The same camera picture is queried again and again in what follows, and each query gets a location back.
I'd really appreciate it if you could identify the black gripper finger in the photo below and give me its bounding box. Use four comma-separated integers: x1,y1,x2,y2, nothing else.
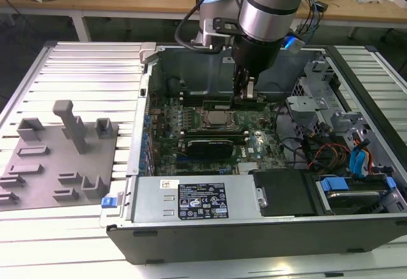
233,67,247,104
245,74,259,102

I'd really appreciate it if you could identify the green RAM stick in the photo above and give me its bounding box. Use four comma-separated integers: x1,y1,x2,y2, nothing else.
202,99,267,112

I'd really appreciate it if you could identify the installed RAM stick with label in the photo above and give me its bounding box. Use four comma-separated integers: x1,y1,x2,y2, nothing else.
183,90,235,99

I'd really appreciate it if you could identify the black RAM slot bank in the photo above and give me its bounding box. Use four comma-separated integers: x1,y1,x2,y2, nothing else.
180,90,236,107
179,129,249,144

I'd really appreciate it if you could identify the CPU in socket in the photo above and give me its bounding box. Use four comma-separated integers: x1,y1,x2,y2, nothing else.
198,107,238,130

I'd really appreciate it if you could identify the green motherboard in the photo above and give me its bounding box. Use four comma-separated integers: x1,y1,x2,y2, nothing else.
144,91,287,177

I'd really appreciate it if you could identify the grey metal drive cage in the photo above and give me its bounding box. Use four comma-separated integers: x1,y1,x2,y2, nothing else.
285,58,373,153

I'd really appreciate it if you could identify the black graphics card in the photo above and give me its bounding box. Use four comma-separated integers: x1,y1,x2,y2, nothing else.
185,138,235,167

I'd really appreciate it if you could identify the small silver heatsink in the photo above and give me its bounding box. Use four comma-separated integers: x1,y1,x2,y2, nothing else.
237,162,261,175

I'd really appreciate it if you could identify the black power supply label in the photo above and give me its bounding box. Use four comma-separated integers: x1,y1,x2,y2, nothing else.
177,182,228,221

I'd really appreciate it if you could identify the hard disk in blue carrier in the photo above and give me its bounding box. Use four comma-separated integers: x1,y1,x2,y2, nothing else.
317,176,395,216

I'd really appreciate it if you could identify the grey power supply unit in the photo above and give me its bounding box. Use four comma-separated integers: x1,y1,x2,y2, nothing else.
130,175,265,225

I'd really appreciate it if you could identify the open black PC case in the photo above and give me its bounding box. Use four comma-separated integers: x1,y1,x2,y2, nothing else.
98,42,407,266

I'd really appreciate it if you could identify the blue case latch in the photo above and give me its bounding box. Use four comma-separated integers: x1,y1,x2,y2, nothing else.
100,197,118,210

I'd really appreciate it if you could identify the grey parts rack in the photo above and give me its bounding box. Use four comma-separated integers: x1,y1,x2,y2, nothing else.
0,99,120,212

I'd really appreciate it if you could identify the small grey camera box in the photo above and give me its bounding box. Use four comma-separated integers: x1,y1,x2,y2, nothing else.
284,35,303,55

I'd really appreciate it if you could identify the black camera cable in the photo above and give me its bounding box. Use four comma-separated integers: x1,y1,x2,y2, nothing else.
174,0,231,52

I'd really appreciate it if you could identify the orange and red wire bundle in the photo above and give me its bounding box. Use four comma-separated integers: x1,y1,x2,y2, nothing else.
313,143,348,172

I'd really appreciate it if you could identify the blue flat data wire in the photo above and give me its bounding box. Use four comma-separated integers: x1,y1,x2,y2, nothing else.
348,138,373,179

